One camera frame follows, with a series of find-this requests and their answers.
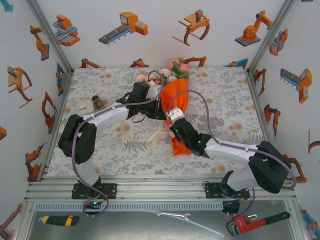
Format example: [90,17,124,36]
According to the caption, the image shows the orange wrapping paper sheet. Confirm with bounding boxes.
[159,77,193,156]

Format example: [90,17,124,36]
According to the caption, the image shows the cream lace ribbon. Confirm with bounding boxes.
[146,122,176,147]

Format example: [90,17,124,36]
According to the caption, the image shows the pink white artificial flower bunch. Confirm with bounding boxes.
[135,57,190,85]

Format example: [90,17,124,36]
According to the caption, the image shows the brown spice jar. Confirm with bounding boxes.
[91,95,108,112]

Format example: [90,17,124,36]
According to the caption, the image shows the white square table clock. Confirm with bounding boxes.
[76,100,95,116]

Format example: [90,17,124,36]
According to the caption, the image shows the grey floral table mat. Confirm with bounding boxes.
[46,66,276,177]

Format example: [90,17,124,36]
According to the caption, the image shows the silver open-end wrench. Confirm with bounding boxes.
[156,209,191,221]

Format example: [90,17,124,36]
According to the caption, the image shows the red pipe wrench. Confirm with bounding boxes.
[226,211,291,237]

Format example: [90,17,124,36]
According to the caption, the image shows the small green-lit circuit board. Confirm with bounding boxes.
[83,199,104,214]

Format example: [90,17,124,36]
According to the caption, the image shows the yellow black utility knife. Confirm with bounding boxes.
[38,215,80,227]

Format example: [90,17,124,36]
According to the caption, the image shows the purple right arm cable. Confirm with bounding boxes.
[167,89,298,217]

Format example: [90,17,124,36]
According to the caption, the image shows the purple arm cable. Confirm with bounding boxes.
[71,70,165,219]
[167,89,298,217]

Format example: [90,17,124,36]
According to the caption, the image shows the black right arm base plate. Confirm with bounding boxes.
[204,181,251,200]

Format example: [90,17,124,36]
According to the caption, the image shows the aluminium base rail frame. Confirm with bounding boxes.
[23,174,297,202]

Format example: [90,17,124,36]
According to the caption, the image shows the aluminium side rail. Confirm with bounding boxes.
[246,71,284,180]
[37,69,75,182]

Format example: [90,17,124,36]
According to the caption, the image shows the grey slotted cable duct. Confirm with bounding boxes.
[34,201,224,212]

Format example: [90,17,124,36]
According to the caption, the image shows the black mounting bracket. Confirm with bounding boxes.
[221,200,240,216]

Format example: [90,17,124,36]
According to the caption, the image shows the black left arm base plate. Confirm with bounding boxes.
[71,183,118,200]

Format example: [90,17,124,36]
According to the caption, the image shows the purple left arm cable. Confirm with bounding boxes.
[71,70,165,219]

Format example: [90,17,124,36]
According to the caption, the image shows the aluminium corner post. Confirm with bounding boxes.
[24,0,74,75]
[246,0,298,74]

